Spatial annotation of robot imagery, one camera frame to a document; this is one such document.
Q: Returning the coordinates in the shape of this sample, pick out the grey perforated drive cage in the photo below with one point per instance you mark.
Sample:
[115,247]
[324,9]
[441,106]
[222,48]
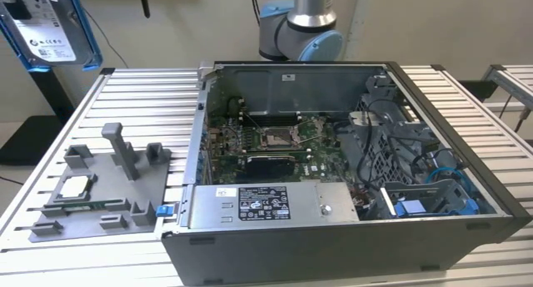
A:
[388,156]

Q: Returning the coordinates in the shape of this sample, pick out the hard disk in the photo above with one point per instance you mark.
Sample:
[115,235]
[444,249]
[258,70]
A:
[50,34]

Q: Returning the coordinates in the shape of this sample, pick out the open dark PC case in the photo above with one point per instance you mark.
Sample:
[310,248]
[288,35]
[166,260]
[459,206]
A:
[317,255]

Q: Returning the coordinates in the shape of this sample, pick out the grey parts rack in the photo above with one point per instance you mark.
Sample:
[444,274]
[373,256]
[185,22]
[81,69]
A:
[109,187]

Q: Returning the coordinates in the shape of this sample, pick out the black graphics card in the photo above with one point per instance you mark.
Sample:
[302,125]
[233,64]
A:
[269,167]

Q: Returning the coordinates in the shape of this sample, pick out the blue case latch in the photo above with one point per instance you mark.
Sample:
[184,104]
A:
[163,211]

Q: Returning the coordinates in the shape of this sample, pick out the black square object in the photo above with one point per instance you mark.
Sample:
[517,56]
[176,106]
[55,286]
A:
[479,89]

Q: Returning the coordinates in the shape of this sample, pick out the CPU socket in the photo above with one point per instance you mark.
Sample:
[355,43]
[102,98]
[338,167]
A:
[277,139]

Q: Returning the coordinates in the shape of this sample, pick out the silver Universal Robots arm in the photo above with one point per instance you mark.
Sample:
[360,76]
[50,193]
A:
[312,6]

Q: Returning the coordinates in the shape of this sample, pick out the silver CPU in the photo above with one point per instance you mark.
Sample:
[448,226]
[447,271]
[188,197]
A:
[77,187]

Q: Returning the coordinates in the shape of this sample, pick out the silver power supply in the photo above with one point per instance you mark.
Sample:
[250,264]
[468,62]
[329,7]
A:
[217,212]

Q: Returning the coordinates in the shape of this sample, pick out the slatted metal side table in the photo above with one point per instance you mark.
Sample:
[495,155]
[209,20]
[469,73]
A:
[512,78]

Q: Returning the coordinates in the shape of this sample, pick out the black antenna rod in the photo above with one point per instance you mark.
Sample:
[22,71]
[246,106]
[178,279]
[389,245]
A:
[145,3]

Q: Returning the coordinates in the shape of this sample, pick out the black RAM slot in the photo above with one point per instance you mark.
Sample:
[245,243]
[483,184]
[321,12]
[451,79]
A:
[270,118]

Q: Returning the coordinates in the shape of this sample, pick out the black stand with base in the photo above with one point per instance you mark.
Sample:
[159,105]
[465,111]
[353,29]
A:
[25,140]

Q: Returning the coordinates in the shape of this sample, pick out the thin locking lever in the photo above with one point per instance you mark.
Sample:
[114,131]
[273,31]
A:
[254,120]

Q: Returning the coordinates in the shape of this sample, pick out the grey disk bay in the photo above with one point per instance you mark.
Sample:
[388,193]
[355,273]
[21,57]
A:
[441,190]

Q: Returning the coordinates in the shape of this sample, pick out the green motherboard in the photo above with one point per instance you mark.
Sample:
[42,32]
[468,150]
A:
[325,162]

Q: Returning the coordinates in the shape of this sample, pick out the green RAM stick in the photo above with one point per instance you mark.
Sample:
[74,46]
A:
[83,206]

